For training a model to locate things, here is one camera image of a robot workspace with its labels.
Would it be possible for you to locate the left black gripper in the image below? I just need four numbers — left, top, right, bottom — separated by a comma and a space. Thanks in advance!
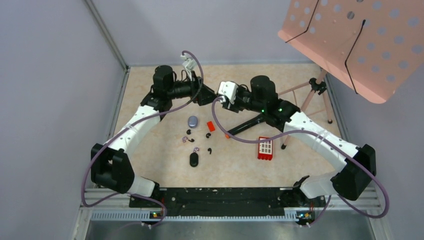
166, 70, 220, 106

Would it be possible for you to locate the black earbud with purple hook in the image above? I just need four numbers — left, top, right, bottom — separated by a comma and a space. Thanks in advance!
182, 136, 195, 143

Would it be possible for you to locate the black earbud charging case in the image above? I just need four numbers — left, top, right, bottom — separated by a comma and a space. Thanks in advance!
189, 152, 199, 168

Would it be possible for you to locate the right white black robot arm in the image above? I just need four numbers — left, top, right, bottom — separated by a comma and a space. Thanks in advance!
217, 75, 376, 206

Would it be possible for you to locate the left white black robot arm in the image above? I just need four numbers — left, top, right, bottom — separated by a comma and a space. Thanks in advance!
90, 65, 217, 207

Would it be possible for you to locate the lavender earbud charging case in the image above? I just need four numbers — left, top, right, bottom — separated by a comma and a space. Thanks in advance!
187, 115, 199, 129

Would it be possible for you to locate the black microphone orange tip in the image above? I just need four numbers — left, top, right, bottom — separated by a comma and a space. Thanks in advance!
228, 114, 265, 136

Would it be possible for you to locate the small red block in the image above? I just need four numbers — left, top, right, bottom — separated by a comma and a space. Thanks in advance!
206, 121, 216, 132

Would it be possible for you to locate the red white toy block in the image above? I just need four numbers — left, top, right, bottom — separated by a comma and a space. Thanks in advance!
257, 136, 274, 161

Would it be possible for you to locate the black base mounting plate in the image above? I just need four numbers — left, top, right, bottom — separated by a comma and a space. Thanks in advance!
129, 187, 326, 225

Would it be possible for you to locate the pink perforated music stand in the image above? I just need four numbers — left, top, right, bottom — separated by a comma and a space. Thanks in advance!
278, 0, 424, 153

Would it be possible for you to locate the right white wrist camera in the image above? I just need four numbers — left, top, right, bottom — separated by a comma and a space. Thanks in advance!
217, 81, 239, 104

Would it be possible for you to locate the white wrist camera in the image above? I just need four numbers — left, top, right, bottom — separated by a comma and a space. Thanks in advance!
217, 81, 239, 104
180, 54, 197, 81

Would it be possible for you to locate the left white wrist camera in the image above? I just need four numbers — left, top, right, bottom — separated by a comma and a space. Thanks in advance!
180, 54, 197, 81

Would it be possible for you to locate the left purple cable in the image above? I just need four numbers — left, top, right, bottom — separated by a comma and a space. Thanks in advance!
81, 50, 204, 229

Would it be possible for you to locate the purple cable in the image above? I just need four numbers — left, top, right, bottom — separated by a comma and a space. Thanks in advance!
211, 96, 390, 227
81, 50, 204, 229

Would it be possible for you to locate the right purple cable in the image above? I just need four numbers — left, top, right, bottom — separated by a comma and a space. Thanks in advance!
211, 96, 390, 227

